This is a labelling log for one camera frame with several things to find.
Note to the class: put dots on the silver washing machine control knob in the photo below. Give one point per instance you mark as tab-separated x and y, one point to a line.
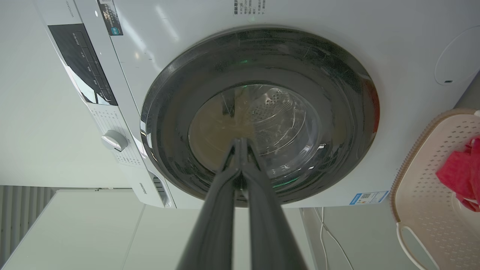
114	140

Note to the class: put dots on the round dark washing machine door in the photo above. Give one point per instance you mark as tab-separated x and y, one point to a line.
300	75

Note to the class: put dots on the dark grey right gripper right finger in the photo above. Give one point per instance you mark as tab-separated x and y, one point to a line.
272	232

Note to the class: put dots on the red cloth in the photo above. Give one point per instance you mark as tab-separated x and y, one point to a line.
461	172

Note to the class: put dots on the white front-load washing machine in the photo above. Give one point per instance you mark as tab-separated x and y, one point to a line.
180	45

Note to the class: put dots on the blue energy label sticker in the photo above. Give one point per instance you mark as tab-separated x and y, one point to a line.
368	197

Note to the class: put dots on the dark product sticker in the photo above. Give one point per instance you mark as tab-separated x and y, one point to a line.
111	17

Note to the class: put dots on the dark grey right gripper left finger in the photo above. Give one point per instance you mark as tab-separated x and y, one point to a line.
210	228

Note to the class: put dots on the beige perforated laundry basket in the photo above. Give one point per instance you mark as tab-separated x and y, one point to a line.
431	195

